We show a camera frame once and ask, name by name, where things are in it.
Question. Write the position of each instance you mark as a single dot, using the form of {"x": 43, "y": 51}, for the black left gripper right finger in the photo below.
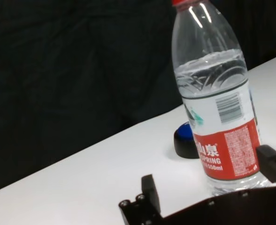
{"x": 272, "y": 166}

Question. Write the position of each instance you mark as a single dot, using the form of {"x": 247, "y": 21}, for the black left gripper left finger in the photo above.
{"x": 147, "y": 206}

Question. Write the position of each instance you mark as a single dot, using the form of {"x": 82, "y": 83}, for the clear water bottle red cap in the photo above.
{"x": 212, "y": 105}

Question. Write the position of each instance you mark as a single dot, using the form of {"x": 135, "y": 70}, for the black backdrop cloth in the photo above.
{"x": 58, "y": 70}

